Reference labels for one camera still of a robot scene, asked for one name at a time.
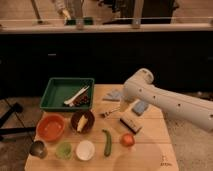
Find grey-blue towel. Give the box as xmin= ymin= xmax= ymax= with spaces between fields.
xmin=103 ymin=89 xmax=122 ymax=102

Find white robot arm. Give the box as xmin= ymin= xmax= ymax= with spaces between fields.
xmin=120 ymin=68 xmax=213 ymax=132

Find white paper cup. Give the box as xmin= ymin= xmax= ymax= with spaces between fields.
xmin=76 ymin=140 xmax=95 ymax=161

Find green plastic cup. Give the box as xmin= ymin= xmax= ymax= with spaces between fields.
xmin=55 ymin=142 xmax=72 ymax=159

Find metal cup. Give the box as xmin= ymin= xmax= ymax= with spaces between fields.
xmin=29 ymin=140 xmax=47 ymax=159

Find blue sponge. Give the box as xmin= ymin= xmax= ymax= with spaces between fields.
xmin=132 ymin=101 xmax=149 ymax=116

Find red tomato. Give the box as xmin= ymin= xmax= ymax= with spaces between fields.
xmin=120 ymin=133 xmax=135 ymax=147

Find dark red tray item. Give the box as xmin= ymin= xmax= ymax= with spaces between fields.
xmin=73 ymin=95 xmax=90 ymax=106

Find green cucumber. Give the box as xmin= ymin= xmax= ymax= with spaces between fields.
xmin=102 ymin=129 xmax=112 ymax=157

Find yellow banana piece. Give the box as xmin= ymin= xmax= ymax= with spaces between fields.
xmin=77 ymin=115 xmax=88 ymax=132

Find dark brown bowl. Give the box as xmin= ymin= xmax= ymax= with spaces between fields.
xmin=70 ymin=110 xmax=95 ymax=134

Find green plastic tray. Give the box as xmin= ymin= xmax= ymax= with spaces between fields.
xmin=40 ymin=77 xmax=94 ymax=112

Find orange bowl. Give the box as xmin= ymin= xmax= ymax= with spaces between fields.
xmin=36 ymin=114 xmax=65 ymax=142

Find black tripod legs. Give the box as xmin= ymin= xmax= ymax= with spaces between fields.
xmin=0 ymin=103 xmax=36 ymax=141

